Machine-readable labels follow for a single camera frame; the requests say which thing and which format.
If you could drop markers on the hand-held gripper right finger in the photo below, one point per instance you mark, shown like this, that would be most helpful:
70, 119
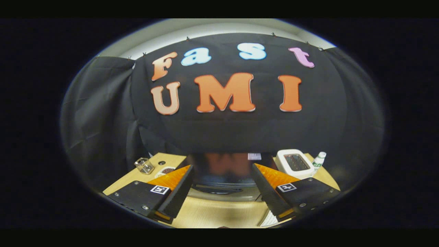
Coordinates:
267, 195

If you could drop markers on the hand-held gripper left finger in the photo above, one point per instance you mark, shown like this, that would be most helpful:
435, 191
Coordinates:
178, 195

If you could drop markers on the black toaster oven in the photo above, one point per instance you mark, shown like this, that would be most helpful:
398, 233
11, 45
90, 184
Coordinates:
223, 164

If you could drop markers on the white pop-up toaster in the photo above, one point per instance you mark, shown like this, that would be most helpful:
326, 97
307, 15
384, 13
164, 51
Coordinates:
301, 173

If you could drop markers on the white ribbed rectangular plate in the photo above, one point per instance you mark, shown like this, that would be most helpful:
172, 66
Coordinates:
269, 219

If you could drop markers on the white bottle with green label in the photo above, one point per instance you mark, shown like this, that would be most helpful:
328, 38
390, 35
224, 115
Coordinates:
319, 159

